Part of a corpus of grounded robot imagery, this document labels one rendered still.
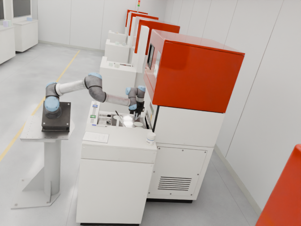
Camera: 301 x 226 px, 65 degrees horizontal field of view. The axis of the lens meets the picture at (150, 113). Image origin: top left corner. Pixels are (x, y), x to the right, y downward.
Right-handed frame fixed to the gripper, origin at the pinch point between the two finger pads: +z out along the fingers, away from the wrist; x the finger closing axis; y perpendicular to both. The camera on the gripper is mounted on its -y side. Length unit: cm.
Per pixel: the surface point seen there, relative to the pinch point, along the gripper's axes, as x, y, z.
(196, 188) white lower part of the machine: -60, 57, 71
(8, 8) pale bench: 650, 44, -33
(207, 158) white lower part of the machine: -61, 58, 29
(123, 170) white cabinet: -38, -38, 25
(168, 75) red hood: -26, 7, -55
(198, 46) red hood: -38, 24, -83
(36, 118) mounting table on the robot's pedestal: 62, -76, 15
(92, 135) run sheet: -10, -54, 0
